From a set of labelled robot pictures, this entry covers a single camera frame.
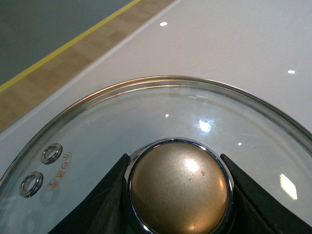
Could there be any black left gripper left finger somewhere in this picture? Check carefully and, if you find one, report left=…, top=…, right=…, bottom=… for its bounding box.
left=49, top=154, right=140, bottom=234

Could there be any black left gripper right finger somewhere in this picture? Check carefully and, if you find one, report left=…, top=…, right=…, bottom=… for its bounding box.
left=221, top=154, right=312, bottom=234

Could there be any glass pot lid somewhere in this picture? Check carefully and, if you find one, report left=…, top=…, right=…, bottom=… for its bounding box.
left=0, top=76, right=312, bottom=234

